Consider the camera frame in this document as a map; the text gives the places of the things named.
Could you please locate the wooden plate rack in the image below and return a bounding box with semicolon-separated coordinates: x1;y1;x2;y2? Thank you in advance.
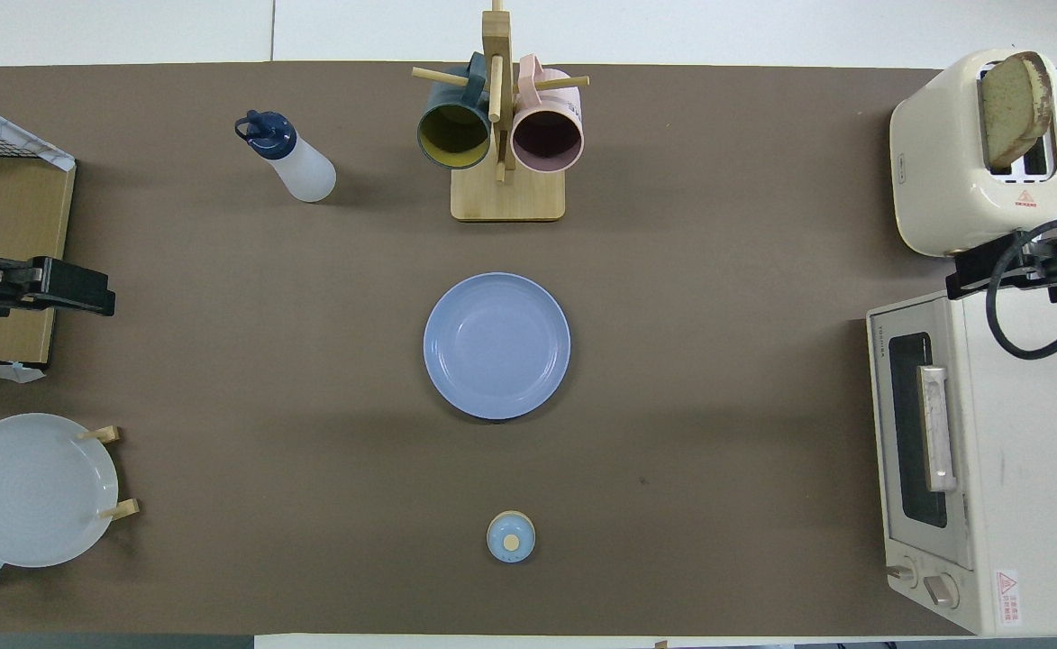
0;425;141;567

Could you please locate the pale grey plate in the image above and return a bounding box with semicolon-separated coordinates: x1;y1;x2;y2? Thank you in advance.
0;413;120;569

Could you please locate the translucent squeeze bottle blue cap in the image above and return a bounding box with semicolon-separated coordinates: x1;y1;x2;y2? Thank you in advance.
235;110;337;204

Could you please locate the periwinkle blue plate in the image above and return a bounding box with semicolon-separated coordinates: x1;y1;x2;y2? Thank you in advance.
423;272;572;421

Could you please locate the toasted bread slice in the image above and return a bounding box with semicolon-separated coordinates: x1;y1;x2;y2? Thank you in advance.
980;51;1053;172

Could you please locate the brown table mat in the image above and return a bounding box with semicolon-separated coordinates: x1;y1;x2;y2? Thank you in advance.
0;61;975;637

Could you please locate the wooden box with mesh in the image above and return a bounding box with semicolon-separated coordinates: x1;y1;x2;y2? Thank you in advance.
0;95;76;385

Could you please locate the dark teal mug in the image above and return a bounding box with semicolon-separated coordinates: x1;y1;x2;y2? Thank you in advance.
416;51;493;170

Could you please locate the pink ribbed mug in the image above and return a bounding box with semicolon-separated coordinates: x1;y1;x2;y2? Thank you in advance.
511;54;585;175

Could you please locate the small blue bell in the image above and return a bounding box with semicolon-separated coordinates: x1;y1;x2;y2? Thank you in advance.
487;510;536;564

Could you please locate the white toaster oven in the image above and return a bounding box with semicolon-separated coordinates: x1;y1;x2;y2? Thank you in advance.
866;288;1057;636

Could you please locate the black wire basket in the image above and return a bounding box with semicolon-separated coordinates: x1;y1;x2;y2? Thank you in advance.
0;126;47;161

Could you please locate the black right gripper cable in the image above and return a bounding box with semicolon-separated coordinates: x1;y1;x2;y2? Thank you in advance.
986;216;1057;361

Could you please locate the wooden shelf box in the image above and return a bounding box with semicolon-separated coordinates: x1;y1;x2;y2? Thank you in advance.
0;117;77;366

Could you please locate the wooden mug tree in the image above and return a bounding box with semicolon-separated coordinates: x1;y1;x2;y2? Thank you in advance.
412;0;590;223

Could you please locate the cream two-slot toaster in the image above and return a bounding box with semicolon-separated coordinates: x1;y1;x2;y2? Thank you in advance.
889;49;1057;259

